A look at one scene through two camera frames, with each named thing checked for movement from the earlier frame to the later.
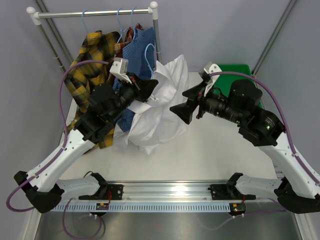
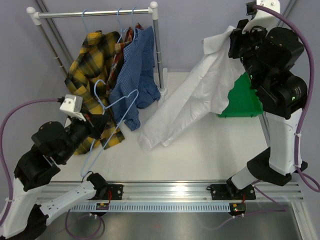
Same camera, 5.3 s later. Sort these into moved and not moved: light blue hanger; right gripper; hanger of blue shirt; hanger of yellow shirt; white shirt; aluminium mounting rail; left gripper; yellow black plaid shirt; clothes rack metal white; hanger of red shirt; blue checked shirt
Moved: white shirt; right gripper; light blue hanger; left gripper
Not moved: yellow black plaid shirt; hanger of yellow shirt; hanger of blue shirt; aluminium mounting rail; blue checked shirt; clothes rack metal white; hanger of red shirt
